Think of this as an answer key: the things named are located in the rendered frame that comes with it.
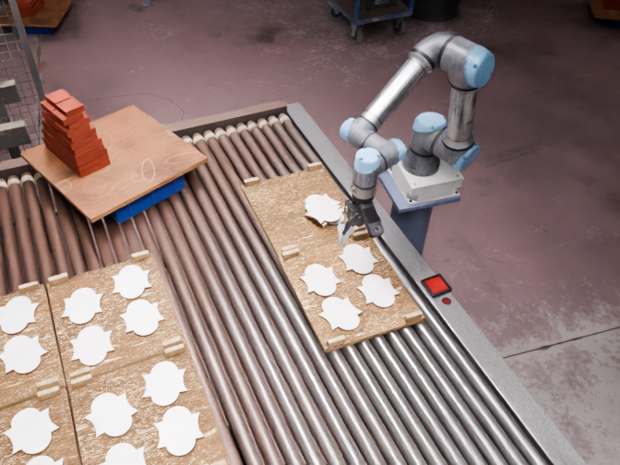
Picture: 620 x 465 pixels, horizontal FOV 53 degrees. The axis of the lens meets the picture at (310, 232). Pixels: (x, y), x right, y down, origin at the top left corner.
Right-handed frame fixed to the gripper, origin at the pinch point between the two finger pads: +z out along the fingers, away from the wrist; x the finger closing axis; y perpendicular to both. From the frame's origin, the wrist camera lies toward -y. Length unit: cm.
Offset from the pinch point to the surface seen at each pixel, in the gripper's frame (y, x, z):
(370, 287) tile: -13.3, 1.9, 8.1
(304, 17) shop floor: 359, -127, 102
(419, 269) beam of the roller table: -9.9, -19.0, 11.1
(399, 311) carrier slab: -25.0, -3.0, 9.0
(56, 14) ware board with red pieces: 408, 76, 91
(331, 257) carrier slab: 4.3, 8.2, 9.0
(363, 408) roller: -51, 22, 11
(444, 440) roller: -68, 6, 11
